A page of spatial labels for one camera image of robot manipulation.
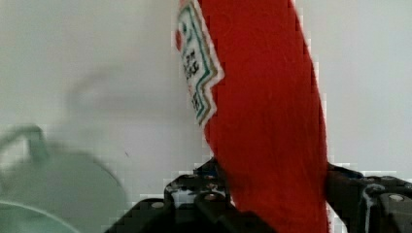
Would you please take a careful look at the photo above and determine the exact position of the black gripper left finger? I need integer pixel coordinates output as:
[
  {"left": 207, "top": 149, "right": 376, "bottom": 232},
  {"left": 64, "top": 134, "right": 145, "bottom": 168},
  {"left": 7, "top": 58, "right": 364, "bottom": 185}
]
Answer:
[{"left": 104, "top": 158, "right": 276, "bottom": 233}]

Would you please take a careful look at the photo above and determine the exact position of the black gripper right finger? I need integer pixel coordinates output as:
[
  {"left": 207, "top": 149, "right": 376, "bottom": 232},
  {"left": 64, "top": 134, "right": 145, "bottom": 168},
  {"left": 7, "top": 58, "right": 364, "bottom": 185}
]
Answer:
[{"left": 326, "top": 164, "right": 412, "bottom": 233}]

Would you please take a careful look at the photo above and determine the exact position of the red plush ketchup bottle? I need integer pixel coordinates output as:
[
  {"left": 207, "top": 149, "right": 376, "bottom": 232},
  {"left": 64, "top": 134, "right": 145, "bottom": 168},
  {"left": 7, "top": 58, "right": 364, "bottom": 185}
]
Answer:
[{"left": 176, "top": 0, "right": 329, "bottom": 233}]

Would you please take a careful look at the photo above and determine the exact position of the green metal cup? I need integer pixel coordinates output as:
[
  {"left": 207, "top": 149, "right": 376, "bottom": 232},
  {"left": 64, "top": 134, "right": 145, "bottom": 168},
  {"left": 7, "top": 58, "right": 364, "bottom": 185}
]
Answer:
[{"left": 1, "top": 125, "right": 127, "bottom": 233}]

